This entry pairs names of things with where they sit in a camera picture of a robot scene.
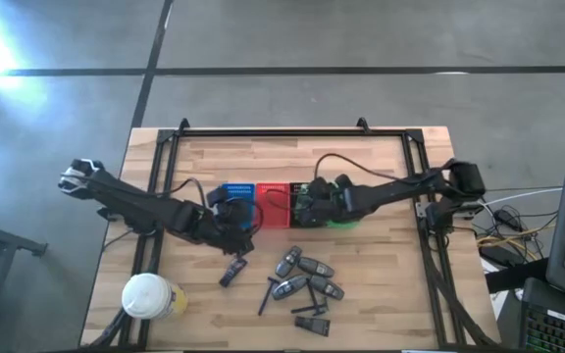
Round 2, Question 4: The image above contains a blue plastic basket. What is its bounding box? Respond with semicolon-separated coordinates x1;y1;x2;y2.
221;182;257;230

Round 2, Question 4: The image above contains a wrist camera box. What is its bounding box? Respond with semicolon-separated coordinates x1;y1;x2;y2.
207;184;230;207
334;172;357;194

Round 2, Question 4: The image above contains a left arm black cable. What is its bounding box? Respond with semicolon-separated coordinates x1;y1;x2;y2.
162;176;209;200

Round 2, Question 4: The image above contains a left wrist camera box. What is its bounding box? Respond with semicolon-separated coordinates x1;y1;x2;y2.
207;184;230;207

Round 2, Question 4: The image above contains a red plastic basket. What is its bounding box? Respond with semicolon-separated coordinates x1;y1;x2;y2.
255;182;292;230

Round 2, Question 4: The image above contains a white-lidded yellow wipes canister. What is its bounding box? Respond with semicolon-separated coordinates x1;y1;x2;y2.
121;272;189;321

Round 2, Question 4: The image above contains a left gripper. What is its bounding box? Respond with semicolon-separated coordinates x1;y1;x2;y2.
192;199;257;261

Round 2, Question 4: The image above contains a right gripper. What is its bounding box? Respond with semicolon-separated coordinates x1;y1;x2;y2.
295;176;357;228

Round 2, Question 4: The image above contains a dark blue disposable razor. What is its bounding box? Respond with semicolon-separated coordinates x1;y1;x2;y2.
305;277;321;315
290;301;331;316
256;276;281;317

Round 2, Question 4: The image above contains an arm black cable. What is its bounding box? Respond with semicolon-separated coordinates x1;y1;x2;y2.
314;152;414;183
162;176;209;200

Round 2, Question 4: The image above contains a black power brick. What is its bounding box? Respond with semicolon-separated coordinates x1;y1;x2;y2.
478;243;514;269

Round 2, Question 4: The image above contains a black plastic basket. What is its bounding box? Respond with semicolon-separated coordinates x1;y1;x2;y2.
289;182;313;229

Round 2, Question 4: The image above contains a black strap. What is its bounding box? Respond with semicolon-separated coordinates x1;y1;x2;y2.
484;257;549;295

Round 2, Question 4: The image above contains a yellow cable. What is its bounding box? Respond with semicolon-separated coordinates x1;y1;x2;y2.
476;223;556;249

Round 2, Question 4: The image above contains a white cable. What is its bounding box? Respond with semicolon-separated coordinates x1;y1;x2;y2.
478;187;564;207

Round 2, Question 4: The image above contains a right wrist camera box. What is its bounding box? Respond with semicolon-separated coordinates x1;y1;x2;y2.
334;172;357;194

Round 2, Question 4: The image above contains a green plastic basket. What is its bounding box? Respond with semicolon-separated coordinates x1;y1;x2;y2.
325;218;362;230

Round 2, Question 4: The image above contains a backlit black keyboard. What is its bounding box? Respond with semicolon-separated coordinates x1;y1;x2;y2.
518;277;565;353

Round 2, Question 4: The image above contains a grey metal stand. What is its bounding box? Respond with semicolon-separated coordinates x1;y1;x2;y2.
0;215;49;353

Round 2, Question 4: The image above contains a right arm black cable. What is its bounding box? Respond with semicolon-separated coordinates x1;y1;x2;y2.
314;152;414;183

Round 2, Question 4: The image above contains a black metal table frame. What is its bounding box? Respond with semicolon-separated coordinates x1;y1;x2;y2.
118;117;497;350

